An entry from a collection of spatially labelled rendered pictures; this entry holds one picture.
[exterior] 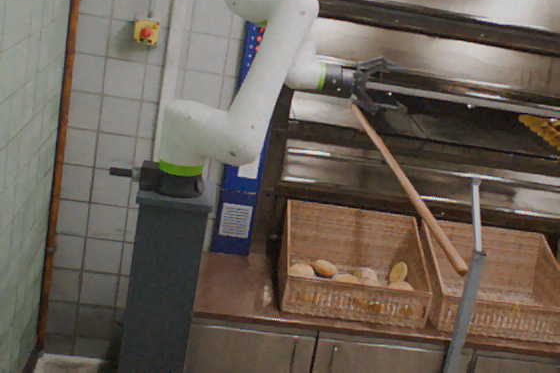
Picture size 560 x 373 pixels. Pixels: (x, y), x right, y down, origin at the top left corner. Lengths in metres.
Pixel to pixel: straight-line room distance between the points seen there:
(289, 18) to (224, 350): 1.37
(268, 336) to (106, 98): 1.13
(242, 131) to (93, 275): 1.63
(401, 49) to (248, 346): 1.30
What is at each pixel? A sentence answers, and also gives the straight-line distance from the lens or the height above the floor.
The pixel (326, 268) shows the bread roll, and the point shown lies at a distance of 3.31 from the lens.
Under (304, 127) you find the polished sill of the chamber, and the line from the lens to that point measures 3.28.
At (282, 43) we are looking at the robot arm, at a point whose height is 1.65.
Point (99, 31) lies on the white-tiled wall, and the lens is 3.24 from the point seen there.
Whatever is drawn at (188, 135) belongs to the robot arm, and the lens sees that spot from 2.13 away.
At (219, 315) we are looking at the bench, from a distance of 2.97.
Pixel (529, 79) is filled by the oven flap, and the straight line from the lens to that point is 3.43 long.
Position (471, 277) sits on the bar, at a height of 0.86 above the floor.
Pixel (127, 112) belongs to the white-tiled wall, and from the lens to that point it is 3.29.
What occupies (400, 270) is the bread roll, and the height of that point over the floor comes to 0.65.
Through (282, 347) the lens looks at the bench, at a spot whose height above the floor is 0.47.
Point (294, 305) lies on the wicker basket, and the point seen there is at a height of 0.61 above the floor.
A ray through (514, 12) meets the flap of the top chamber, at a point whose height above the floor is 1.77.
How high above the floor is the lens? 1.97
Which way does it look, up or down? 14 degrees down
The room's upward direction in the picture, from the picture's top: 11 degrees clockwise
